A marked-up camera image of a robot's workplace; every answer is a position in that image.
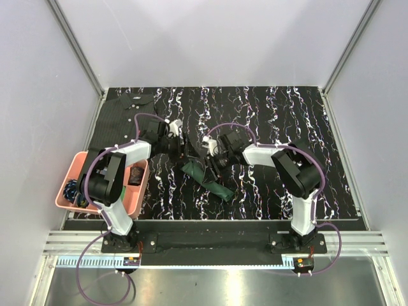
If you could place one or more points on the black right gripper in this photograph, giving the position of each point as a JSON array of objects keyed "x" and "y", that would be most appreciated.
[{"x": 213, "y": 171}]

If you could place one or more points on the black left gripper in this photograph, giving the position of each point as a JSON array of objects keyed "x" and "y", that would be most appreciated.
[{"x": 184, "y": 150}]

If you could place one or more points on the green cloth napkin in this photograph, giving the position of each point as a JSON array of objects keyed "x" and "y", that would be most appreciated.
[{"x": 201, "y": 173}]

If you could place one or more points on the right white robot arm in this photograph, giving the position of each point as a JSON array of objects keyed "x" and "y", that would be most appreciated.
[{"x": 299, "y": 170}]

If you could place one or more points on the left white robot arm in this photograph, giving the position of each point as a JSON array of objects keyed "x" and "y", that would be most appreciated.
[{"x": 102, "y": 176}]

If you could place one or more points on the dark brown rolled cloth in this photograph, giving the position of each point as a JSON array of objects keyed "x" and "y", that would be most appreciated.
[{"x": 136, "y": 175}]

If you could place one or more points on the pink compartment tray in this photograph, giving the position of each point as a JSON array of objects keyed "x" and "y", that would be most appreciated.
[{"x": 131, "y": 196}]

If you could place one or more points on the green rolled cloth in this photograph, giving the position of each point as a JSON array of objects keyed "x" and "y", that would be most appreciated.
[{"x": 122, "y": 195}]

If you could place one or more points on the dark pinstriped shirt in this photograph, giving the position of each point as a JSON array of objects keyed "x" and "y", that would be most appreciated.
[{"x": 119, "y": 117}]

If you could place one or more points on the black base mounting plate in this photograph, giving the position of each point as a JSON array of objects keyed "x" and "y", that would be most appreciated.
[{"x": 206, "y": 257}]

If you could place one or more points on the yellow patterned rolled tie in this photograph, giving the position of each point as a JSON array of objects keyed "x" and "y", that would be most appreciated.
[{"x": 81, "y": 201}]

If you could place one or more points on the blue patterned rolled tie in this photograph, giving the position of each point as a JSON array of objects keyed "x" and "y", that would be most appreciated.
[{"x": 70, "y": 191}]

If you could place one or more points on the aluminium frame rail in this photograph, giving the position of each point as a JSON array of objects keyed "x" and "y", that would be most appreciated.
[{"x": 352, "y": 243}]

